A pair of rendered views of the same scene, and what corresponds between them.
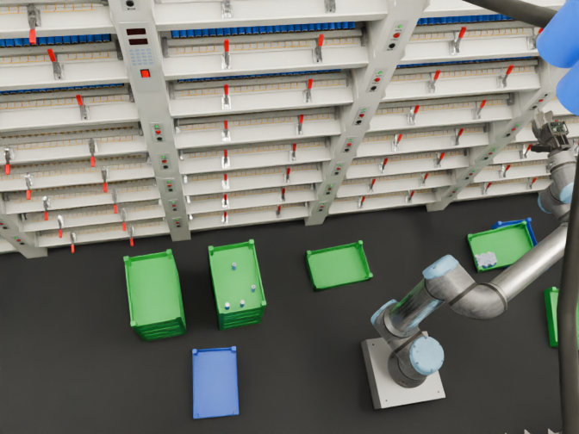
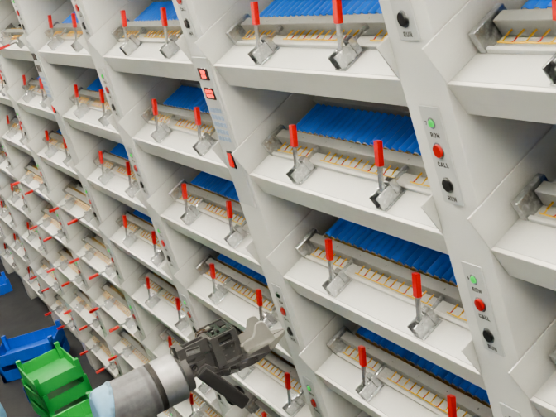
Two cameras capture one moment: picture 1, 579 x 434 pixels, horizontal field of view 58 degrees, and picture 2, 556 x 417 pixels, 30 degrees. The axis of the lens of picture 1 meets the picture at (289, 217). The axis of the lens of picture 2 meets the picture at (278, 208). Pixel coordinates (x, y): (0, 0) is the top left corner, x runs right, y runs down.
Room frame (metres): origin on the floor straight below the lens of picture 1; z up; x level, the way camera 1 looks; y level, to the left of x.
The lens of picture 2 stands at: (1.60, -2.56, 1.81)
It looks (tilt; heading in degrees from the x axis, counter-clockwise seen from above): 17 degrees down; 95
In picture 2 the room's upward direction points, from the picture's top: 18 degrees counter-clockwise
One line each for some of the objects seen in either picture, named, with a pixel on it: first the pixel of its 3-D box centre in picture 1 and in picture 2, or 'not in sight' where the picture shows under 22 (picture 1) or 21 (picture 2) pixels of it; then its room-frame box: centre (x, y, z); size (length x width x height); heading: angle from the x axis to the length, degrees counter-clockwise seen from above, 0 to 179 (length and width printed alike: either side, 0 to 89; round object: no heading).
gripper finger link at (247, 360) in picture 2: not in sight; (246, 357); (1.33, -0.84, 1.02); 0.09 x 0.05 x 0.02; 25
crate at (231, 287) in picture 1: (236, 277); not in sight; (0.61, 0.14, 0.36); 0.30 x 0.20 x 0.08; 28
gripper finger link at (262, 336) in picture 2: (547, 115); (263, 334); (1.37, -0.81, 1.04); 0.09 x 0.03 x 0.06; 25
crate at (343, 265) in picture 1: (338, 265); not in sight; (0.92, -0.31, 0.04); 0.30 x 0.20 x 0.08; 119
